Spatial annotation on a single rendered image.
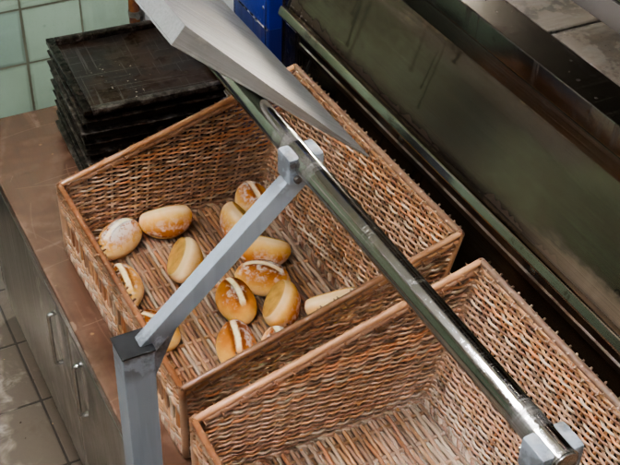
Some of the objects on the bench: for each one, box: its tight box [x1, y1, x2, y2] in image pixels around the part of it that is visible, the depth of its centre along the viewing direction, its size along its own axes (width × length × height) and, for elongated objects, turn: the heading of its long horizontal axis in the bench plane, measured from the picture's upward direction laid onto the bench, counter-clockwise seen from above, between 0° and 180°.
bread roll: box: [138, 205, 192, 239], centre depth 207 cm, size 6×10×7 cm
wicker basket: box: [56, 64, 465, 459], centre depth 188 cm, size 49×56×28 cm
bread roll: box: [220, 201, 246, 235], centre depth 207 cm, size 6×10×7 cm
